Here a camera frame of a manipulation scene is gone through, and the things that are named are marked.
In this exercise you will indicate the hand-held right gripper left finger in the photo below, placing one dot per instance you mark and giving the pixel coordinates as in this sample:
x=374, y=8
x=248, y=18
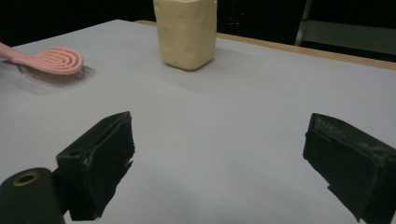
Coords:
x=96, y=161

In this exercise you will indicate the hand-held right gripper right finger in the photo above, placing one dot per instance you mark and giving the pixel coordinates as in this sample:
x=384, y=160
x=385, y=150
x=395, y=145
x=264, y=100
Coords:
x=355, y=165

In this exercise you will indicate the pink hairbrush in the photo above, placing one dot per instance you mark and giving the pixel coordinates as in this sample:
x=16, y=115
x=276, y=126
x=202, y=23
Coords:
x=59, y=60

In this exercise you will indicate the cream ceramic container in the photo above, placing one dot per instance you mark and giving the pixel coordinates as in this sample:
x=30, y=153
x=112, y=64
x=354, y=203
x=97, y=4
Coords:
x=186, y=34

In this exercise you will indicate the grey panel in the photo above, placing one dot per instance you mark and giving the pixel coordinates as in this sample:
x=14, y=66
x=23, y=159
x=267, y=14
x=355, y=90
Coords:
x=351, y=39

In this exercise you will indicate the metal stand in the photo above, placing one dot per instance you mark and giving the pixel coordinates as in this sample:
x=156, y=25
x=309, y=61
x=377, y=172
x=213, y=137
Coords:
x=302, y=25

